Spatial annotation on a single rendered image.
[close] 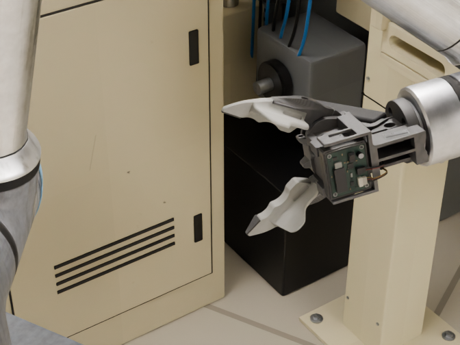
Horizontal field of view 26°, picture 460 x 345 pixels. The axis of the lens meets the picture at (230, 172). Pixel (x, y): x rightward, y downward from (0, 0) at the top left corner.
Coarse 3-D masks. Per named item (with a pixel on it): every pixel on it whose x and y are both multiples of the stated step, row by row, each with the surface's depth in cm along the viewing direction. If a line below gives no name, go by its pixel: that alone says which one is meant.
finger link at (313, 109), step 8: (288, 96) 106; (296, 96) 106; (280, 104) 105; (288, 104) 105; (296, 104) 106; (304, 104) 106; (312, 104) 106; (320, 104) 107; (312, 112) 106; (320, 112) 106; (328, 112) 107; (312, 120) 106
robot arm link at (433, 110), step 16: (432, 80) 108; (400, 96) 110; (416, 96) 106; (432, 96) 106; (448, 96) 105; (416, 112) 106; (432, 112) 105; (448, 112) 105; (432, 128) 104; (448, 128) 105; (432, 144) 105; (448, 144) 106; (432, 160) 107
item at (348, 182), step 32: (320, 128) 107; (352, 128) 103; (384, 128) 107; (416, 128) 104; (320, 160) 103; (352, 160) 102; (384, 160) 106; (416, 160) 105; (320, 192) 106; (352, 192) 104
